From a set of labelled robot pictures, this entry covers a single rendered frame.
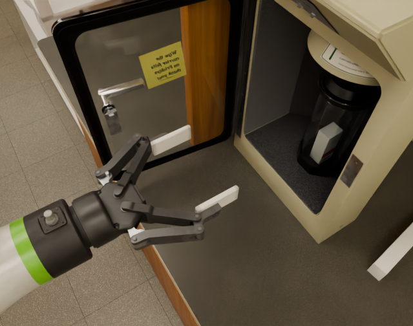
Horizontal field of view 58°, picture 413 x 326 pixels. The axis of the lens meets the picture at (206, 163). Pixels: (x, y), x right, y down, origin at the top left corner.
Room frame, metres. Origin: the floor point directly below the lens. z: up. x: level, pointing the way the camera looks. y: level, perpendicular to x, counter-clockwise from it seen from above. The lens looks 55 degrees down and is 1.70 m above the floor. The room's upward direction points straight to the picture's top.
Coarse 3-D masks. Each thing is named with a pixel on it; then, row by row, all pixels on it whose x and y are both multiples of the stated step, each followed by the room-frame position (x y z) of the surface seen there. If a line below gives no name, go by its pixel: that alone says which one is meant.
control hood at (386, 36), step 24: (312, 0) 0.35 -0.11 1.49; (336, 0) 0.31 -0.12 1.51; (360, 0) 0.31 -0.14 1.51; (384, 0) 0.31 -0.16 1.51; (408, 0) 0.31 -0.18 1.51; (336, 24) 0.35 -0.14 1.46; (360, 24) 0.28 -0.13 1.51; (384, 24) 0.27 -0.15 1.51; (408, 24) 0.28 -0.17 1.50; (360, 48) 0.35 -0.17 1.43; (384, 48) 0.28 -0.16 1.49; (408, 48) 0.29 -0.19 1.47; (408, 72) 0.31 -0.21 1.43
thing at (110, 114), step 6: (108, 108) 0.47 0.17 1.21; (108, 114) 0.45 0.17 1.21; (114, 114) 0.46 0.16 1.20; (108, 120) 0.45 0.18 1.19; (114, 120) 0.45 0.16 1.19; (108, 126) 0.45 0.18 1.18; (114, 126) 0.45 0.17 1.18; (120, 126) 0.46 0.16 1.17; (114, 132) 0.45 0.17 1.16; (120, 132) 0.46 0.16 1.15
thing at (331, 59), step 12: (312, 36) 0.51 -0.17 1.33; (312, 48) 0.49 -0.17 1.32; (324, 48) 0.47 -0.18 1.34; (324, 60) 0.45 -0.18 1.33; (336, 60) 0.44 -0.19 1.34; (348, 60) 0.43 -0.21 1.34; (336, 72) 0.43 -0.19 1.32; (348, 72) 0.42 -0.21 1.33; (360, 72) 0.42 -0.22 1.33; (372, 84) 0.41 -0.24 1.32
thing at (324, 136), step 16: (320, 80) 0.50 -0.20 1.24; (320, 96) 0.49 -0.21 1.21; (336, 96) 0.46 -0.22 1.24; (320, 112) 0.48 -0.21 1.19; (336, 112) 0.46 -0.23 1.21; (352, 112) 0.45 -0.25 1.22; (320, 128) 0.47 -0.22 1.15; (336, 128) 0.45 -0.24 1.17; (352, 128) 0.45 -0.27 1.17; (304, 144) 0.49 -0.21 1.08; (320, 144) 0.46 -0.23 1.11; (336, 144) 0.45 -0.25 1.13; (320, 160) 0.45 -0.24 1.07; (336, 160) 0.45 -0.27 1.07
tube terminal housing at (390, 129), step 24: (288, 0) 0.51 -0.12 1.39; (312, 24) 0.47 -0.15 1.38; (336, 48) 0.43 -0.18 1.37; (384, 72) 0.36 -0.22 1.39; (384, 96) 0.35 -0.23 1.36; (408, 96) 0.33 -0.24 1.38; (384, 120) 0.33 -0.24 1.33; (408, 120) 0.35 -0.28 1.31; (240, 144) 0.57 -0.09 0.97; (360, 144) 0.34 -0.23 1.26; (384, 144) 0.33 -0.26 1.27; (264, 168) 0.49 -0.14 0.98; (384, 168) 0.37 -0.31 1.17; (288, 192) 0.42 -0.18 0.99; (336, 192) 0.34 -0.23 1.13; (360, 192) 0.35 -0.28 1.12; (312, 216) 0.36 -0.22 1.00; (336, 216) 0.33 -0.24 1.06
